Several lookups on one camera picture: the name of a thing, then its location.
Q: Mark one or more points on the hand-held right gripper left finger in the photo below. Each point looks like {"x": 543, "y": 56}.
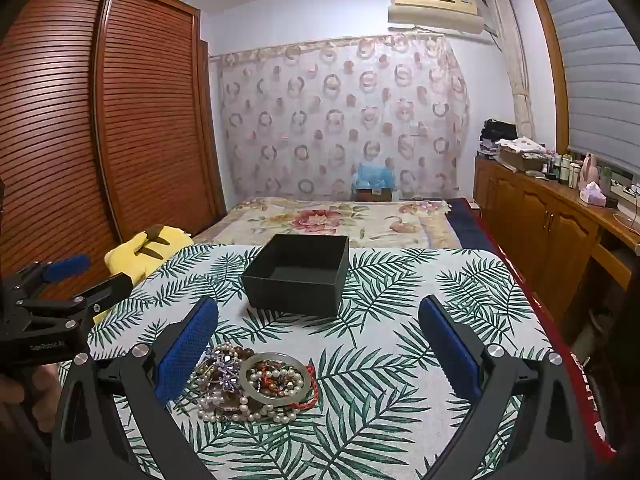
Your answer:
{"x": 185, "y": 350}

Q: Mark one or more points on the brown chocolate balls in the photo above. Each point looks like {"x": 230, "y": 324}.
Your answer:
{"x": 247, "y": 354}

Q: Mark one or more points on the white floral cloth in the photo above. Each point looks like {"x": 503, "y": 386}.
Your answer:
{"x": 522, "y": 146}

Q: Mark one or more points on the small brown wooden box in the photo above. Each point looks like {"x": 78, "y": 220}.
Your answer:
{"x": 374, "y": 195}

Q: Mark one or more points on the circle patterned sheer curtain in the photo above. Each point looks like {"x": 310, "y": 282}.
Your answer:
{"x": 325, "y": 110}

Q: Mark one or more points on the row of cosmetic bottles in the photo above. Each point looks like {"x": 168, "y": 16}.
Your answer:
{"x": 565, "y": 167}

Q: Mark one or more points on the navy blanket with red border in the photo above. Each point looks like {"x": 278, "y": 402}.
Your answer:
{"x": 467, "y": 227}

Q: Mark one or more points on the brown slatted wooden wardrobe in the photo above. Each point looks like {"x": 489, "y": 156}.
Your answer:
{"x": 140, "y": 110}

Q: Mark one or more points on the stack of folded clothes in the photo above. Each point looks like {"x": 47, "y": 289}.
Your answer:
{"x": 487, "y": 149}

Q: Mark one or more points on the blue plastic bag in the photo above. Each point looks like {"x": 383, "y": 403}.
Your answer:
{"x": 372, "y": 175}

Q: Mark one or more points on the wide silver bangle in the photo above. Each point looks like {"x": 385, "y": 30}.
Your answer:
{"x": 275, "y": 356}

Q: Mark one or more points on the long wooden cabinet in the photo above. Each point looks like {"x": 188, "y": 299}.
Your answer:
{"x": 540, "y": 220}

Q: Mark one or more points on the purple crystal brooch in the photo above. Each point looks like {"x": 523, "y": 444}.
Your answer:
{"x": 227, "y": 372}

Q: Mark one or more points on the cream wall air conditioner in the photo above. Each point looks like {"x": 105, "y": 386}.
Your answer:
{"x": 430, "y": 10}

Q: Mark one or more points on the cream side curtain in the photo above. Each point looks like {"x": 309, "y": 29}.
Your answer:
{"x": 517, "y": 70}

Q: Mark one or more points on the black square box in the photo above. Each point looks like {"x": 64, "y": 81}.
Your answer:
{"x": 295, "y": 295}

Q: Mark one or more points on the yellow plush toy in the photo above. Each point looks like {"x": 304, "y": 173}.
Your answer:
{"x": 130, "y": 255}

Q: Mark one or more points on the person's left hand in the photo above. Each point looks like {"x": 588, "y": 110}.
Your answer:
{"x": 17, "y": 395}

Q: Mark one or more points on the pink vase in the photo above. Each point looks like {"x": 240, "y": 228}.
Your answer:
{"x": 590, "y": 167}

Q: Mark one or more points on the open cardboard box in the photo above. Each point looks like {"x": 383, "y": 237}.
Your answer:
{"x": 520, "y": 160}

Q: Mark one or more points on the grey window blind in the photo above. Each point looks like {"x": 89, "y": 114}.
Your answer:
{"x": 600, "y": 85}

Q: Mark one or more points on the pink tissue pack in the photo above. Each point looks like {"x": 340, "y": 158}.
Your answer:
{"x": 592, "y": 195}

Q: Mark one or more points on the green bottle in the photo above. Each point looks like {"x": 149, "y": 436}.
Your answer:
{"x": 606, "y": 180}

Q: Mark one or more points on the black bag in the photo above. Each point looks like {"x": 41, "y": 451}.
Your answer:
{"x": 500, "y": 130}

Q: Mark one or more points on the floral bed blanket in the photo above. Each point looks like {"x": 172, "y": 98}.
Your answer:
{"x": 320, "y": 220}

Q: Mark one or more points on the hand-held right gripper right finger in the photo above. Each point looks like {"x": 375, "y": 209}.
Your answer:
{"x": 450, "y": 350}

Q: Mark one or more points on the white power strip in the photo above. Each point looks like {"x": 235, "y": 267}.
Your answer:
{"x": 625, "y": 187}

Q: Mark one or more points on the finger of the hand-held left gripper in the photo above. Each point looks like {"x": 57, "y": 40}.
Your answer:
{"x": 65, "y": 267}
{"x": 117, "y": 287}

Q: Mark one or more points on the green leaf print cloth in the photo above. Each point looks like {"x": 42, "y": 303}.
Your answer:
{"x": 400, "y": 310}

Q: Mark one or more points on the wooden window frame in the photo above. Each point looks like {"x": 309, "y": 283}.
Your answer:
{"x": 550, "y": 85}

